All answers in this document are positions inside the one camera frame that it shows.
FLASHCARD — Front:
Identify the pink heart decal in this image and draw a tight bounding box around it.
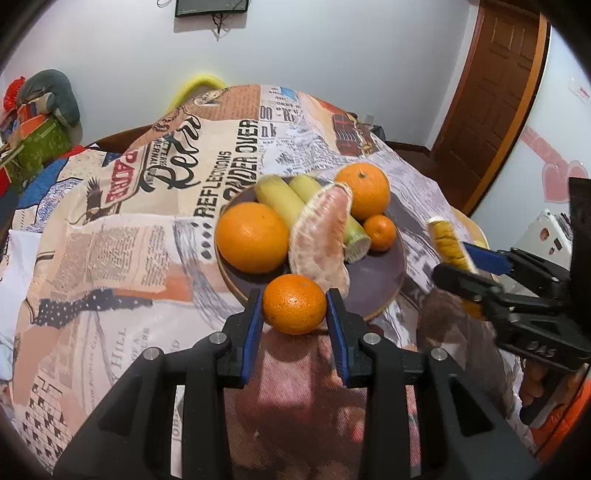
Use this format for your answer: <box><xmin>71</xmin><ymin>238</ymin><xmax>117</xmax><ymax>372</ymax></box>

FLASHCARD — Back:
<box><xmin>521</xmin><ymin>126</ymin><xmax>589</xmax><ymax>204</ymax></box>

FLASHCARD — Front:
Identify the wooden door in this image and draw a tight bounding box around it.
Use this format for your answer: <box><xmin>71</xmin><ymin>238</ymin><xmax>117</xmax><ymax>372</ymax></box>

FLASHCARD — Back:
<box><xmin>431</xmin><ymin>0</ymin><xmax>552</xmax><ymax>215</ymax></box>

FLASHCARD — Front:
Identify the black monitor cable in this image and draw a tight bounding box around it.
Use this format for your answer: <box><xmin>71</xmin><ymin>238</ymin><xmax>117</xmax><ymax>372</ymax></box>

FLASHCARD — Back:
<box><xmin>210</xmin><ymin>11</ymin><xmax>232</xmax><ymax>38</ymax></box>

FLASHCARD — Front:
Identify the frosted sliding door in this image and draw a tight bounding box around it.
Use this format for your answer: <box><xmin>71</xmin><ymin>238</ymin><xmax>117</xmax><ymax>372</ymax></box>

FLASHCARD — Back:
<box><xmin>471</xmin><ymin>28</ymin><xmax>591</xmax><ymax>241</ymax></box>

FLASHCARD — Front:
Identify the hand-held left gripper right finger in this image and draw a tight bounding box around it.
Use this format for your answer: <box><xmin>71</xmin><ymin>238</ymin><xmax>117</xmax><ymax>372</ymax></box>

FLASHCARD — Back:
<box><xmin>325</xmin><ymin>287</ymin><xmax>541</xmax><ymax>480</ymax></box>

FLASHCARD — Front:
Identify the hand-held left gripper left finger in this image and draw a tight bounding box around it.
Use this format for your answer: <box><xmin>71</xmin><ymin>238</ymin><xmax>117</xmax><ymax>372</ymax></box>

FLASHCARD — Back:
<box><xmin>53</xmin><ymin>288</ymin><xmax>266</xmax><ymax>480</ymax></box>

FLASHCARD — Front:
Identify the sugarcane piece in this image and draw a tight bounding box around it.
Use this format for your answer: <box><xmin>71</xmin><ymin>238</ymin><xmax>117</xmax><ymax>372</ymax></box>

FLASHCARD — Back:
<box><xmin>288</xmin><ymin>174</ymin><xmax>372</xmax><ymax>264</ymax></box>
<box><xmin>255</xmin><ymin>175</ymin><xmax>308</xmax><ymax>232</ymax></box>

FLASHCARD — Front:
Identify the small black monitor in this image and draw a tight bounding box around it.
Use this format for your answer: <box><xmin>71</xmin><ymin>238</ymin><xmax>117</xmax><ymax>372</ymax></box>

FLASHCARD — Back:
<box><xmin>174</xmin><ymin>0</ymin><xmax>250</xmax><ymax>18</ymax></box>

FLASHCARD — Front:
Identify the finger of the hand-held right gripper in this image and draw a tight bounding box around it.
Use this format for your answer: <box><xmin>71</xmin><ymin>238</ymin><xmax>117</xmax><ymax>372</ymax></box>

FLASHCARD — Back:
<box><xmin>431</xmin><ymin>262</ymin><xmax>515</xmax><ymax>325</ymax></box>
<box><xmin>464</xmin><ymin>242</ymin><xmax>572</xmax><ymax>302</ymax></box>

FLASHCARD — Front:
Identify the corn cob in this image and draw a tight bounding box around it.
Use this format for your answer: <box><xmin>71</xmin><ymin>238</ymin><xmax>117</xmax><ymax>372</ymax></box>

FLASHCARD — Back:
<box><xmin>427</xmin><ymin>218</ymin><xmax>488</xmax><ymax>320</ymax></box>

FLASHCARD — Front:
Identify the newspaper print cloth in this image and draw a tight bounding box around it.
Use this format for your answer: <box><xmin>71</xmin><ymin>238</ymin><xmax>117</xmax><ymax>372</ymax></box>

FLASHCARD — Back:
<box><xmin>9</xmin><ymin>83</ymin><xmax>541</xmax><ymax>480</ymax></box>

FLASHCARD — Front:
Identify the large orange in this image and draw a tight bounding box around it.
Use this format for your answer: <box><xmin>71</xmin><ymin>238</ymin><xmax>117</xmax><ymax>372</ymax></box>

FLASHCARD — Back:
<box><xmin>215</xmin><ymin>202</ymin><xmax>291</xmax><ymax>274</ymax></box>
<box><xmin>334</xmin><ymin>162</ymin><xmax>391</xmax><ymax>221</ymax></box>

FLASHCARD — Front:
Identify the grey plush toy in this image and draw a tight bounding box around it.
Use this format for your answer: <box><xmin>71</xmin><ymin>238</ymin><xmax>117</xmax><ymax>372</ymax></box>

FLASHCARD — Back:
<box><xmin>18</xmin><ymin>69</ymin><xmax>84</xmax><ymax>144</ymax></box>

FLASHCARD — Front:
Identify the small tangerine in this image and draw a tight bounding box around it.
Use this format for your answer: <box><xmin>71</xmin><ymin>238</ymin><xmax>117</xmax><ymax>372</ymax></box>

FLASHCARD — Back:
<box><xmin>362</xmin><ymin>215</ymin><xmax>398</xmax><ymax>252</ymax></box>
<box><xmin>262</xmin><ymin>274</ymin><xmax>328</xmax><ymax>335</ymax></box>

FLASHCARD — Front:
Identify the purple plate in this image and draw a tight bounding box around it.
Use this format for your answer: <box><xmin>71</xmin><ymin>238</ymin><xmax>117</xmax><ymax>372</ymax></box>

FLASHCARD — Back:
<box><xmin>215</xmin><ymin>175</ymin><xmax>408</xmax><ymax>322</ymax></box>

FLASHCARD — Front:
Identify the orange box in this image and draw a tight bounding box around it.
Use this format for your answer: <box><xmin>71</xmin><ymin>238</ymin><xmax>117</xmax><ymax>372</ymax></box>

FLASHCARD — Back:
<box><xmin>18</xmin><ymin>113</ymin><xmax>51</xmax><ymax>136</ymax></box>

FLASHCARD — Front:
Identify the red bag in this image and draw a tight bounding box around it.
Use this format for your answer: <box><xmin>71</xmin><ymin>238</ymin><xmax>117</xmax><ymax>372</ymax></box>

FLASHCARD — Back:
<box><xmin>2</xmin><ymin>76</ymin><xmax>28</xmax><ymax>108</ymax></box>

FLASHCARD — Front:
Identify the large pomelo segment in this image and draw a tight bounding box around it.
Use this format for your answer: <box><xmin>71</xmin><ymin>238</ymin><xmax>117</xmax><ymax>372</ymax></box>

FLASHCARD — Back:
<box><xmin>288</xmin><ymin>181</ymin><xmax>354</xmax><ymax>296</ymax></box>

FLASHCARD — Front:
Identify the white appliance with stickers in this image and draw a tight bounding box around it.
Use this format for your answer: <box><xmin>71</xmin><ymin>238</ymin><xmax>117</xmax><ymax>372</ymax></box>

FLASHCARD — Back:
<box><xmin>508</xmin><ymin>209</ymin><xmax>575</xmax><ymax>287</ymax></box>

